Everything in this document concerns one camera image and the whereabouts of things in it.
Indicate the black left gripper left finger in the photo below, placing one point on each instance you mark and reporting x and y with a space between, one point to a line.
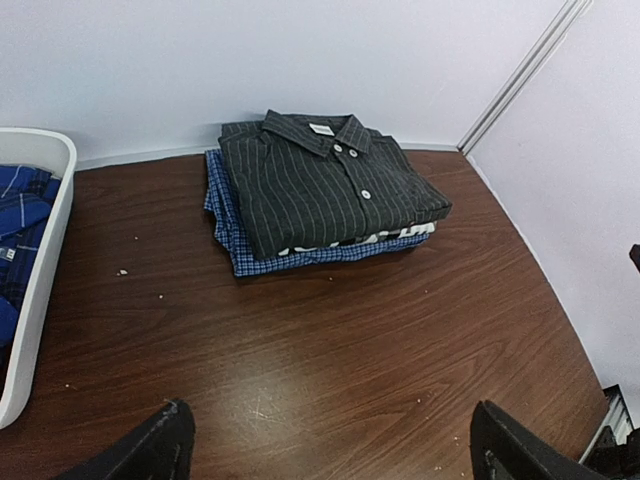
159 448

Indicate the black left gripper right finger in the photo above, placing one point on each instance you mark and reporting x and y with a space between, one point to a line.
502 448

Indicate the blue plaid long sleeve shirt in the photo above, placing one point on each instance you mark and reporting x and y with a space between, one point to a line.
27 198

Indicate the black white graphic folded shirt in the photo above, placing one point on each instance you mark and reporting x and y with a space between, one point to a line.
413 230

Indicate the blue checked folded shirt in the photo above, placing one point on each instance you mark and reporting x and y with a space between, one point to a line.
229 231

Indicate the dark grey striped folded shirt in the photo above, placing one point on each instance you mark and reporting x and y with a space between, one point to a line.
308 181

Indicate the white plastic basket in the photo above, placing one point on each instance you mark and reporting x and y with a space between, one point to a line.
56 153

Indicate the aluminium corner post right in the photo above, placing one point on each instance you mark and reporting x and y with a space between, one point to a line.
547 43

